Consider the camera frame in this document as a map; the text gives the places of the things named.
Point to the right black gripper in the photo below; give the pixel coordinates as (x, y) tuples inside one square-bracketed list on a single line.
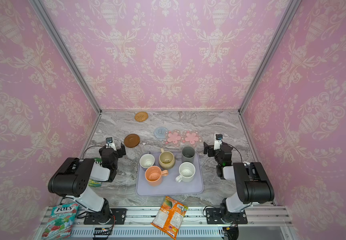
[(209, 149)]

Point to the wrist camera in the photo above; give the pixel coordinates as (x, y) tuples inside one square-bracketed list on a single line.
[(110, 142), (218, 141)]

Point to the beige ceramic mug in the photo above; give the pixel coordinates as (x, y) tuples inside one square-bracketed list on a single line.
[(166, 160)]

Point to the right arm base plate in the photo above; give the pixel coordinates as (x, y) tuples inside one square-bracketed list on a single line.
[(217, 216)]

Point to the woven rattan coaster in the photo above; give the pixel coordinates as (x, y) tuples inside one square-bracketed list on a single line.
[(141, 116)]

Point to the green yellow Fox's candy bag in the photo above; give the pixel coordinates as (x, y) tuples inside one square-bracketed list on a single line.
[(93, 183)]

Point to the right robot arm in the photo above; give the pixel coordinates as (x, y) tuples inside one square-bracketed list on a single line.
[(253, 186)]

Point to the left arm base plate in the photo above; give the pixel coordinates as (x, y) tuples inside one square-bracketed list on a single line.
[(114, 216)]

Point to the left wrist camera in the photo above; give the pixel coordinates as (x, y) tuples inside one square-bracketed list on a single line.
[(110, 142)]

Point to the small lavender white cup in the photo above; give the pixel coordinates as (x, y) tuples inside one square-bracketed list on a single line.
[(147, 161)]

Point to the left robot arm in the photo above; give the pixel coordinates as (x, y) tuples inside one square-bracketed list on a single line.
[(71, 181)]

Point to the white mug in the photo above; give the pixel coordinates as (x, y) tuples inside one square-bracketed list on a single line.
[(187, 172)]

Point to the pink flower coaster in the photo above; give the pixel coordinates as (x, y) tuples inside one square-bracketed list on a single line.
[(173, 138), (192, 138)]

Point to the lavender silicone tray mat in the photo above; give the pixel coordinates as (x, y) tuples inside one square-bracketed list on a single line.
[(169, 186)]

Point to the orange pink mug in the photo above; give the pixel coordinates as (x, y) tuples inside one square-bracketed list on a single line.
[(154, 175)]

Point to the grey mug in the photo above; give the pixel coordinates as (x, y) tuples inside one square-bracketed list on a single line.
[(187, 155)]

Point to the orange snack bag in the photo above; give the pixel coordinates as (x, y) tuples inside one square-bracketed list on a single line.
[(170, 217)]

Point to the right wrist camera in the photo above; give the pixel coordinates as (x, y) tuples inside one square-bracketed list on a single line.
[(218, 141)]

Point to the blue woven coaster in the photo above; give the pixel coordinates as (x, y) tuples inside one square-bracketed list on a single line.
[(160, 132)]

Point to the brown wooden coaster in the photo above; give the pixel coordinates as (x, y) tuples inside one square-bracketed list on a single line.
[(132, 140)]

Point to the red green Fox's candy bag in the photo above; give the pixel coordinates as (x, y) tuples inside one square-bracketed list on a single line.
[(61, 221)]

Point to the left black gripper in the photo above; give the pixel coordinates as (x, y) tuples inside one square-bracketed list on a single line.
[(119, 153)]

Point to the aluminium front rail frame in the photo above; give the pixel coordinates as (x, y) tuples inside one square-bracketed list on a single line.
[(199, 223)]

